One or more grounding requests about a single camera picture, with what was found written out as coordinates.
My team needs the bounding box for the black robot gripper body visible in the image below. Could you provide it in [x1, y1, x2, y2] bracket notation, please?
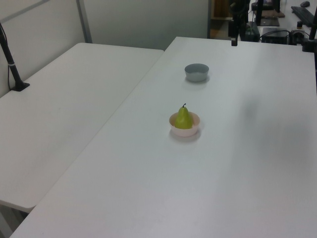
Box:
[228, 18, 240, 39]

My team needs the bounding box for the black monitor stand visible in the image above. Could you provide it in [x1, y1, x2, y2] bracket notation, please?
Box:
[255, 0, 281, 27]

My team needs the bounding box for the small camera with orange top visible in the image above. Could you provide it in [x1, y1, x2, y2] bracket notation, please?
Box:
[290, 21, 306, 46]

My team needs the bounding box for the black pole with base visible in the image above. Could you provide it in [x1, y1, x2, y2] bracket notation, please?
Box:
[0, 22, 31, 92]

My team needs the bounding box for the black electronics box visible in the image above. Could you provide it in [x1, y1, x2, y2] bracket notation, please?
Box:
[261, 27, 291, 44]

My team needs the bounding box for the pink plastic bowl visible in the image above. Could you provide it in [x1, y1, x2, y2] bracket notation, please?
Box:
[169, 112, 201, 138]

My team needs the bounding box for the black computer keyboard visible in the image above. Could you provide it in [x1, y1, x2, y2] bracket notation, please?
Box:
[290, 5, 317, 27]

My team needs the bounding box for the grey plastic bowl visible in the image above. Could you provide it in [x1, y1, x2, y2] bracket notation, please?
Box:
[184, 63, 210, 83]

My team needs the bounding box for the grey metal partition post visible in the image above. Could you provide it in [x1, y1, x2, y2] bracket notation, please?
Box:
[76, 0, 93, 44]

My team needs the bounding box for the black clamp camera mount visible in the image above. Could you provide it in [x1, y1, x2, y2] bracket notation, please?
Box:
[301, 13, 317, 53]

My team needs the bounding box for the wooden cabinet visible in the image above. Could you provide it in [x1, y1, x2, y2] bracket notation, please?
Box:
[210, 0, 234, 21]

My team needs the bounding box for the green pear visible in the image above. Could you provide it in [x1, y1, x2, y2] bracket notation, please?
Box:
[174, 103, 194, 130]

